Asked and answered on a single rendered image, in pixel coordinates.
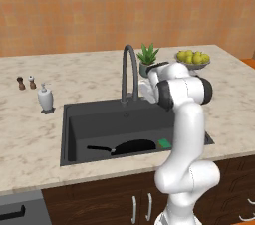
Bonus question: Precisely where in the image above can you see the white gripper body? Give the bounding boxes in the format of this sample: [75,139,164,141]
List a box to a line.
[138,79,160,105]

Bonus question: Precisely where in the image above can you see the dark grey sink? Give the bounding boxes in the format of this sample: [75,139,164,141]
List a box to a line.
[59,97,215,167]

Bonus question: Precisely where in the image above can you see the green sponge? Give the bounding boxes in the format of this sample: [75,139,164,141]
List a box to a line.
[157,137,173,149]

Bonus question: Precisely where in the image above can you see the black frying pan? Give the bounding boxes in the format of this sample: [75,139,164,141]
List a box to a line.
[86,138,157,156]

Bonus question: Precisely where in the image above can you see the dark grey curved tap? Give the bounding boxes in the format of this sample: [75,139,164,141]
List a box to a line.
[121,44,140,106]

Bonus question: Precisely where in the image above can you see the green plant in pot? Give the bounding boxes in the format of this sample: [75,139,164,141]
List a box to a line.
[135,42,160,79]

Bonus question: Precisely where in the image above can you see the yellow green fruit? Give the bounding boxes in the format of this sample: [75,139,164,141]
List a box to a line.
[192,51,203,65]
[200,53,211,64]
[184,49,194,65]
[176,51,187,63]

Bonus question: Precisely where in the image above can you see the grey fruit bowl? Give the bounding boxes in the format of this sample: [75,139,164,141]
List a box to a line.
[174,53,211,71]

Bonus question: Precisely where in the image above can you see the white soap dispenser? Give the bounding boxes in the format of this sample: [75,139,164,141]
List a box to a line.
[37,82,56,115]

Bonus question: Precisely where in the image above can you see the dark wood cupboard door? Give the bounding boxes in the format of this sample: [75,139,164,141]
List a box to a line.
[140,170,173,225]
[41,174,143,225]

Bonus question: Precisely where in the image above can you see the brown white-topped salt shaker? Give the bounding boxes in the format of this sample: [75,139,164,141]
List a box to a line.
[27,75,38,91]

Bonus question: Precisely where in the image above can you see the brown pepper shaker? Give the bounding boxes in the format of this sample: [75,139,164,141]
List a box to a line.
[16,76,27,92]

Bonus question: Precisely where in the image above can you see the dark wood drawer cabinet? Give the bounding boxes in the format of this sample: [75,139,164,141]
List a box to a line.
[194,154,255,225]

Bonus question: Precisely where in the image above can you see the grey dishwasher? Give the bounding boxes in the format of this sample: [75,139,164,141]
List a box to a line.
[0,189,53,225]

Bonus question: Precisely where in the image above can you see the silver cupboard handle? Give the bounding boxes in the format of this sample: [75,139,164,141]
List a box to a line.
[145,192,153,222]
[130,195,138,225]

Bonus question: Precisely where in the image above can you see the black dishwasher handle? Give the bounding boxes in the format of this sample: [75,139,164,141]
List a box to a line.
[0,204,27,221]

